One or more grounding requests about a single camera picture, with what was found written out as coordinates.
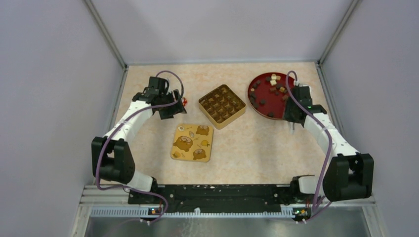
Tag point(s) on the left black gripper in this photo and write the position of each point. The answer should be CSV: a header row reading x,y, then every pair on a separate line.
x,y
168,114

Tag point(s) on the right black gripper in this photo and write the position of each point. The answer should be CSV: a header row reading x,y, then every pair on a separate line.
x,y
287,115

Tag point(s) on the yellow bear tin lid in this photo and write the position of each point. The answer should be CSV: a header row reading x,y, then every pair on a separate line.
x,y
192,143

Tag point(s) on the gold chocolate tin box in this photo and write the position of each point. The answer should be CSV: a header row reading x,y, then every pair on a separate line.
x,y
222,106

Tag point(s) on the silver metal tongs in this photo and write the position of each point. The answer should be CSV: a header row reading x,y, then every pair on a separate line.
x,y
292,128

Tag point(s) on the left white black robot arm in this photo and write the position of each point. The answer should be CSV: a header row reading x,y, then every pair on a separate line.
x,y
112,159

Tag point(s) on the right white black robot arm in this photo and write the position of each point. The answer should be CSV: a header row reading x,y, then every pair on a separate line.
x,y
346,174

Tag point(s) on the red round plate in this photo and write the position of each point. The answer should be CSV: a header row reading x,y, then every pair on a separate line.
x,y
275,96

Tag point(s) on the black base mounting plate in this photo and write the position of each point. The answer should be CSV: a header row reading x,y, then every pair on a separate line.
x,y
256,198

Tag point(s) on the grey aluminium rail frame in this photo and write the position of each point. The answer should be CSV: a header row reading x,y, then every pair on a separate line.
x,y
107,213

